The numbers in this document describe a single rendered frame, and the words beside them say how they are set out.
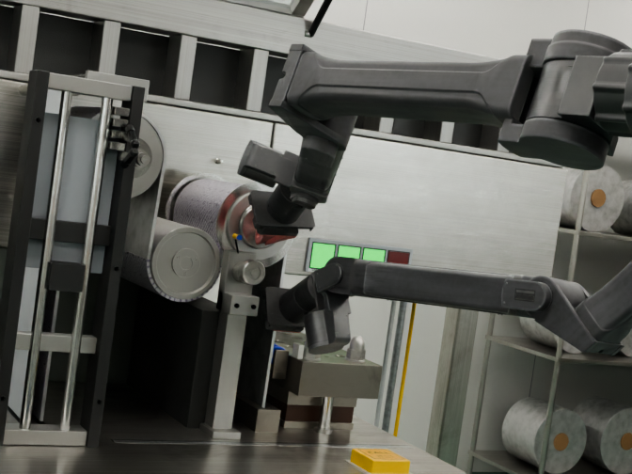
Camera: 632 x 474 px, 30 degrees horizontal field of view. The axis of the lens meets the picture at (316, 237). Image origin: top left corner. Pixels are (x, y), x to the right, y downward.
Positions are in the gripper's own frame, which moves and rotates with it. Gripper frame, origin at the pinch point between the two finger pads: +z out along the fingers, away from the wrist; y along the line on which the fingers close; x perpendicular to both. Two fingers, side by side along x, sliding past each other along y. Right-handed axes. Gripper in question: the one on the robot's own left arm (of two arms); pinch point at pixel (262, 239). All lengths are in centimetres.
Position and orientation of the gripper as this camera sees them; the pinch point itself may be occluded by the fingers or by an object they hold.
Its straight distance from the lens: 192.9
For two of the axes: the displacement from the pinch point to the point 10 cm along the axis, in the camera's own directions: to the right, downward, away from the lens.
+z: -4.0, 5.2, 7.6
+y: 9.0, 0.4, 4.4
